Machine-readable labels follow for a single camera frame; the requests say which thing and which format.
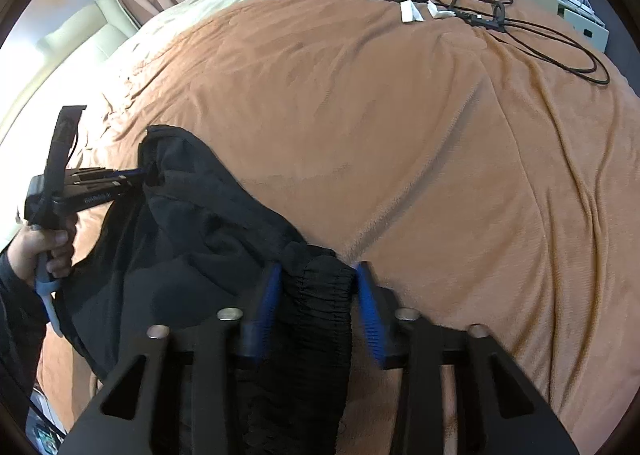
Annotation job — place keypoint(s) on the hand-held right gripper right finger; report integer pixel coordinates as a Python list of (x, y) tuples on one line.
[(370, 317)]

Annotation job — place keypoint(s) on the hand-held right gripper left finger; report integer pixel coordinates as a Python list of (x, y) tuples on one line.
[(265, 307)]

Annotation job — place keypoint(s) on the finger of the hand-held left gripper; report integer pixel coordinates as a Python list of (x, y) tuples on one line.
[(127, 176)]

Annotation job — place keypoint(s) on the black pants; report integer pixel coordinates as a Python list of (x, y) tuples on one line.
[(200, 235)]

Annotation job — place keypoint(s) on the person's left hand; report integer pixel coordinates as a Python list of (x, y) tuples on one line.
[(57, 247)]

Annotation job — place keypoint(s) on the cream padded bench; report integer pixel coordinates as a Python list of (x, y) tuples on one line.
[(90, 25)]

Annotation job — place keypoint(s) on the orange fleece blanket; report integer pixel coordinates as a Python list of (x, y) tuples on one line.
[(400, 160)]

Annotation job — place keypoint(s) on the cream nightstand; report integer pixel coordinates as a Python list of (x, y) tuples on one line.
[(575, 20)]

